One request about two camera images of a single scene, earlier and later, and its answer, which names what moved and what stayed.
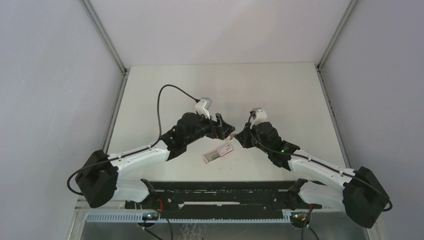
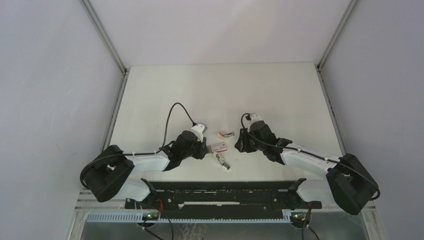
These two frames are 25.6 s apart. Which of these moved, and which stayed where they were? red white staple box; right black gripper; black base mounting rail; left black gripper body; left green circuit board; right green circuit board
Moved: left black gripper body; red white staple box
Stayed: right black gripper; left green circuit board; right green circuit board; black base mounting rail
